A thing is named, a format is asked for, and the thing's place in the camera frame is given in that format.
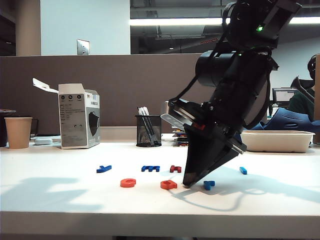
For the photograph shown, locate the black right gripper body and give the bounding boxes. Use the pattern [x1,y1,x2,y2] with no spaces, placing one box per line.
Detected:
[172,99,248,155]

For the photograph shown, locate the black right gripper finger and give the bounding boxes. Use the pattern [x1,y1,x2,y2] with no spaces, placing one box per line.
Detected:
[199,139,241,183]
[182,124,221,188]

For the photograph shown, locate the orange letter a magnet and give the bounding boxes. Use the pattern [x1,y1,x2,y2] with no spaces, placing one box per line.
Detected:
[160,179,178,191]

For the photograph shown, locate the orange letter c magnet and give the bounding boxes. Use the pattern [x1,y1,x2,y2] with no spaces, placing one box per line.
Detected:
[120,178,137,188]

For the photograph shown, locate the blue letter y magnet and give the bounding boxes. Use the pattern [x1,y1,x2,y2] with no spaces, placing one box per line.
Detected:
[96,164,113,174]

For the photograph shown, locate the navy blue foam slipper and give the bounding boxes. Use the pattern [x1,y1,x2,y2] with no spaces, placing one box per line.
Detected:
[246,121,267,131]
[266,107,315,131]

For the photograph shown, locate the black mesh pen holder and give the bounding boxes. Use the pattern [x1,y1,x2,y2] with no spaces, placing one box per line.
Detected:
[135,114,163,148]

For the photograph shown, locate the beige pulp oval tray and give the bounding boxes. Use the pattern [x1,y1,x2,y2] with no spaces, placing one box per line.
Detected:
[240,130,316,154]

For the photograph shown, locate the white capped marker pen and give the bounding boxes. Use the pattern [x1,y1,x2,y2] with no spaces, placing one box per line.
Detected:
[142,107,161,147]
[137,107,157,147]

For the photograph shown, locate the computer monitor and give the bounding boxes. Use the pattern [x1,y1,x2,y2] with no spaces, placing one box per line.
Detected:
[272,87,296,103]

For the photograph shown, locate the person in green shirt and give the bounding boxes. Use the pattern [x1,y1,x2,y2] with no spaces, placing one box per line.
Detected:
[288,55,316,118]

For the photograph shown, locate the white ceiling light strip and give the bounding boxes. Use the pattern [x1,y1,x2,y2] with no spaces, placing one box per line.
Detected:
[129,16,320,27]

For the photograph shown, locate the brown fabric desk divider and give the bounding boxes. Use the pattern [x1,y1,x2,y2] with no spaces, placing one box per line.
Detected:
[0,51,269,137]

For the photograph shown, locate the white grey mask box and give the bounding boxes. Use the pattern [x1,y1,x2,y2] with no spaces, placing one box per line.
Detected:
[32,78,101,150]

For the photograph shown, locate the small white plastic case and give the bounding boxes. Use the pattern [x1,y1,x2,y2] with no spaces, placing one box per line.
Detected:
[34,137,54,146]

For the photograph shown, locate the brown paper cup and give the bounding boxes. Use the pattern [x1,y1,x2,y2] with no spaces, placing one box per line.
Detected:
[4,116,34,150]

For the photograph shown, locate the dark round container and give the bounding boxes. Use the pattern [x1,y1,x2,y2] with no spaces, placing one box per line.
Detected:
[0,109,17,148]

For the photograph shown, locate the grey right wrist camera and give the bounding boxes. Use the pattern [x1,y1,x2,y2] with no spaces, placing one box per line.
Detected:
[160,112,194,131]

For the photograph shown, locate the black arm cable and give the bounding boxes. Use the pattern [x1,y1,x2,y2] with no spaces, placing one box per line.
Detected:
[167,32,273,130]

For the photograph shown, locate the metal wall switch plate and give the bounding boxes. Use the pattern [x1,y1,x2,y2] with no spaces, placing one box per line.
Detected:
[76,39,91,56]

